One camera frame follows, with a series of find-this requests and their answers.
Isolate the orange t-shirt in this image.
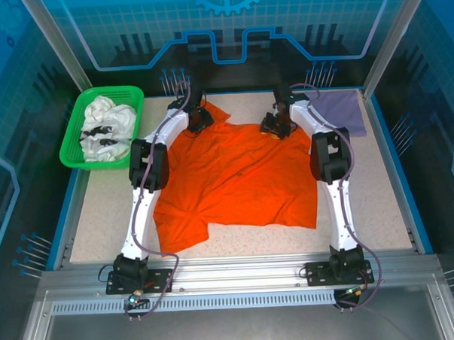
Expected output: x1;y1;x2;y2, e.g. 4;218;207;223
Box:
147;94;321;259

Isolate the folded purple t-shirt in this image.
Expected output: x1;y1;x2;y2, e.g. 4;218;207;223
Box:
300;89;368;141

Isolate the white t-shirt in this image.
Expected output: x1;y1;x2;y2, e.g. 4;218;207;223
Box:
76;92;140;165

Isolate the green plastic basket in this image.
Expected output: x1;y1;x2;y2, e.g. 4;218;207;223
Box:
56;84;148;173

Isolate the aluminium frame post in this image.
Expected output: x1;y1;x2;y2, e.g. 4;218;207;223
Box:
19;0;93;98
358;0;439;100

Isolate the aluminium mounting rail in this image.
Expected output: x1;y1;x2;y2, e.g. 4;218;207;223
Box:
38;247;442;299

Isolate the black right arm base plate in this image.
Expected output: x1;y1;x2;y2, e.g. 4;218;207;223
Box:
303;260;375;288

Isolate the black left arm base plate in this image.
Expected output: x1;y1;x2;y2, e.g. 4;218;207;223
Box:
105;267;176;296

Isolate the slotted grey cable duct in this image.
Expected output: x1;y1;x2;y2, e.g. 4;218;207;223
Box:
50;290;338;317

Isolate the small cable connector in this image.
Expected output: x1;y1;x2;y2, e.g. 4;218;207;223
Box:
122;290;149;309
335;284;369;302

